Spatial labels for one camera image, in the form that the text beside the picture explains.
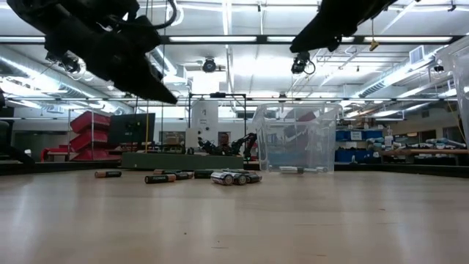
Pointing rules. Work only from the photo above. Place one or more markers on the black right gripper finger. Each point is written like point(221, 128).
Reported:
point(318, 34)

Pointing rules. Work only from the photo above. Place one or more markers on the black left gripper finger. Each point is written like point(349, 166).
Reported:
point(143, 82)

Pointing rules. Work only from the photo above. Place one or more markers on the silver and black battery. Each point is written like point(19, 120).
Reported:
point(317, 169)
point(288, 169)

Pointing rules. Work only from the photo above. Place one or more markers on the small black robot arm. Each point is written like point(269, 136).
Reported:
point(207, 144)
point(245, 141)

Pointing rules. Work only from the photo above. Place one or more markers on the yellow hanging tag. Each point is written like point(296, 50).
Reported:
point(374, 45)

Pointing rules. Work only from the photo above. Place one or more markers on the black ceiling track light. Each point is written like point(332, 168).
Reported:
point(69, 64)

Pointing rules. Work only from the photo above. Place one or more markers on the black monitor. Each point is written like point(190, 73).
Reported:
point(132, 128)

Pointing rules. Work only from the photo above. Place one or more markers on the red storage bin rack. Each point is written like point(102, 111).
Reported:
point(89, 122)

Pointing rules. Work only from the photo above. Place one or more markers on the round black ceiling fixture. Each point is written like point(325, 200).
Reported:
point(209, 65)

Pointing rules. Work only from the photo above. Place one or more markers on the white cabinet panel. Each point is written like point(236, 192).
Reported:
point(205, 113)

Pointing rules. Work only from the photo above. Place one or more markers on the white ceiling vent box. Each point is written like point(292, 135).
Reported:
point(417, 55)

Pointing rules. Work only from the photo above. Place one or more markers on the person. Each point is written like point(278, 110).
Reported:
point(224, 139)

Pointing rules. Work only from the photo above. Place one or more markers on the labelled blue bin row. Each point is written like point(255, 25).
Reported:
point(346, 135)

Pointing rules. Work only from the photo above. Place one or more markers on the plain blue bin row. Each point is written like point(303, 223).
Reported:
point(350, 155)

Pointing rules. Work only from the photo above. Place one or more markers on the small clear plastic bin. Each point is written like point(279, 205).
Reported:
point(298, 161)

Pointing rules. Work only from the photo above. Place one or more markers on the large clear plastic bin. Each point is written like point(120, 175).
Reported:
point(461, 91)

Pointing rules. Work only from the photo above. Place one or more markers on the wooden workbench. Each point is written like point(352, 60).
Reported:
point(432, 151)

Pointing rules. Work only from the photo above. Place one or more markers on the black overhead camera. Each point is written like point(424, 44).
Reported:
point(300, 62)

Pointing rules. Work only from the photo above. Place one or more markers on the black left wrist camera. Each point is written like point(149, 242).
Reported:
point(106, 9)

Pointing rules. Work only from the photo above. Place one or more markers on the silver ventilation duct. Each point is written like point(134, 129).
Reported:
point(36, 84)

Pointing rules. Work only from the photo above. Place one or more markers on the spiral ceiling duct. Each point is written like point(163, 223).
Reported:
point(373, 88)

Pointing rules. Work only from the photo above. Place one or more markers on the black rig frame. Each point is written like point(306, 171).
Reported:
point(220, 95)

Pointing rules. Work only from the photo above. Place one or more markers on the black overhead frame bar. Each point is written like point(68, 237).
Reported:
point(220, 39)

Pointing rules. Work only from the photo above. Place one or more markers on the black table frame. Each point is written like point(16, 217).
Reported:
point(403, 169)

